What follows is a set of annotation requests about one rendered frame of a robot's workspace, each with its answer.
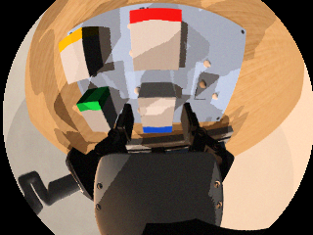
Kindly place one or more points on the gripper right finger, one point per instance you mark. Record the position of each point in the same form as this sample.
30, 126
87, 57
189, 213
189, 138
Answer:
199, 141

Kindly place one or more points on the beige block with red end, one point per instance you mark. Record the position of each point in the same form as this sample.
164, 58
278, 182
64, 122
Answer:
155, 38

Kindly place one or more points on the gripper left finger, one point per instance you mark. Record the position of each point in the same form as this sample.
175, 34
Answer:
114, 143

